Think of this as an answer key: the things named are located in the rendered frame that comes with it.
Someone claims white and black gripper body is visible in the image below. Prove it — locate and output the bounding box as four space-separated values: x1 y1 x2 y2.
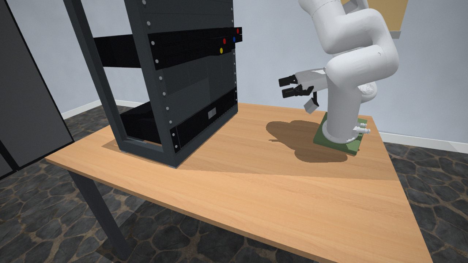
295 67 328 93

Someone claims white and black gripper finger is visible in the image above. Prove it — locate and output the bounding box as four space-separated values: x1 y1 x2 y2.
279 75 298 87
282 84 314 98

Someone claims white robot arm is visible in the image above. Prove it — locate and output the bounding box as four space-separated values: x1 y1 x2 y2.
298 0 399 144

